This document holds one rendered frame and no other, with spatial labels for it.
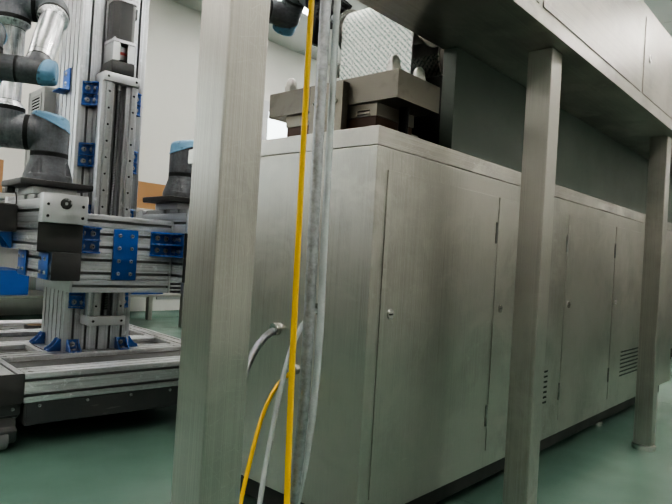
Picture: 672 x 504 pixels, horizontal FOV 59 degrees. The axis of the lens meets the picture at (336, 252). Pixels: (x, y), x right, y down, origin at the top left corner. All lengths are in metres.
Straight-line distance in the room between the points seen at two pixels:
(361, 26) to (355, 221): 0.64
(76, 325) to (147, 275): 0.32
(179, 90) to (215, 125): 4.96
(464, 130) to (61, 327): 1.61
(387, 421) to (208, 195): 0.73
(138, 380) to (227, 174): 1.52
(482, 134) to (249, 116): 0.93
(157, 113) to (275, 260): 4.22
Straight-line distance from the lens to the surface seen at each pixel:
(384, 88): 1.30
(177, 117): 5.61
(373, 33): 1.63
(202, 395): 0.71
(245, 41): 0.74
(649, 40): 2.13
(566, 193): 2.06
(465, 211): 1.47
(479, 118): 1.55
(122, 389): 2.14
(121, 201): 2.35
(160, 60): 5.62
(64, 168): 2.16
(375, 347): 1.21
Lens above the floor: 0.63
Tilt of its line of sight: level
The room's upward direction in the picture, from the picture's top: 3 degrees clockwise
